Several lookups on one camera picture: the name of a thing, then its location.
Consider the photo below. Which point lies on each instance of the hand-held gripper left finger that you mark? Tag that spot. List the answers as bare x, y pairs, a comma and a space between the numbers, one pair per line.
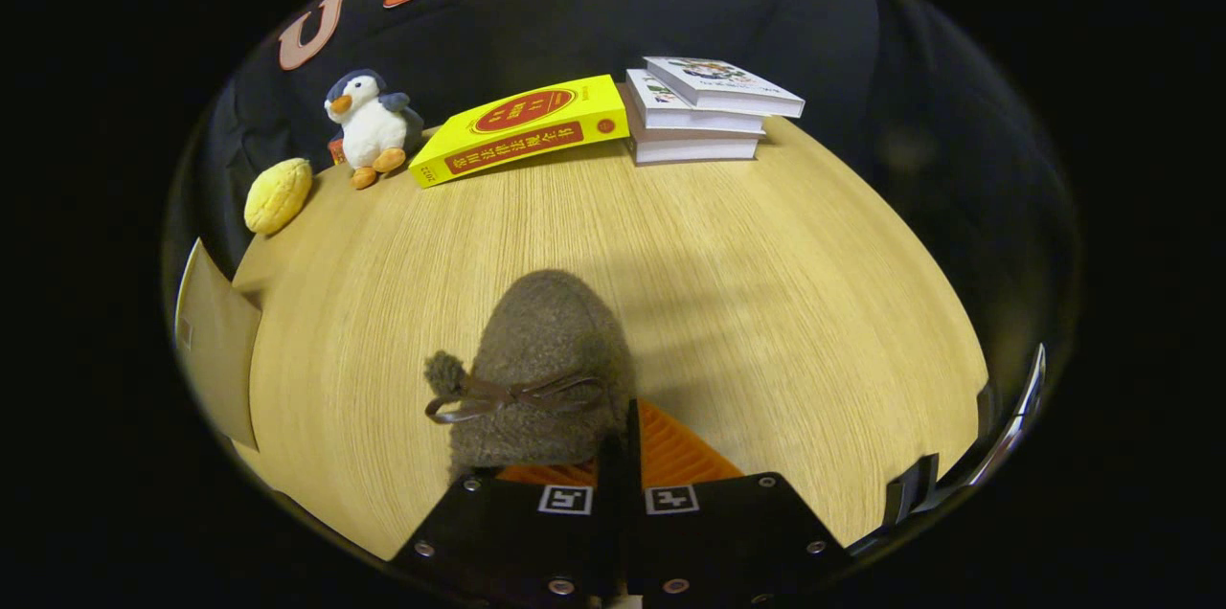
508, 537

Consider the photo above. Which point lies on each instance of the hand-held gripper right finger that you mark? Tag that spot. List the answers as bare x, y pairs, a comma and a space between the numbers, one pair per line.
728, 532

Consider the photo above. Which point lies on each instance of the brown fuzzy slipper shoe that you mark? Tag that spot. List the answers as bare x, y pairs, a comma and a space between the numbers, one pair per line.
546, 331

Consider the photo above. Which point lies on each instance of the beige fabric storage box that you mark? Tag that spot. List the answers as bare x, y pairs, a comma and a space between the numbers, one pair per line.
215, 341

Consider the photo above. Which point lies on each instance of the yellow book with red circle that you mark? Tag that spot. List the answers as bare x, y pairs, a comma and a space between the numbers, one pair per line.
522, 130

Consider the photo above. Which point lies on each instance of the yellow bun plush toy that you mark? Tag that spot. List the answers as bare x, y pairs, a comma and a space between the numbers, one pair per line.
278, 195

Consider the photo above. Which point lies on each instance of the penguin plush toy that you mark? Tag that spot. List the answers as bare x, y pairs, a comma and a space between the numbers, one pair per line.
369, 130

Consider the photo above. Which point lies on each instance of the white illustrated cover book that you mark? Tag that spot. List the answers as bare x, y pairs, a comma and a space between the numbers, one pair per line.
723, 80

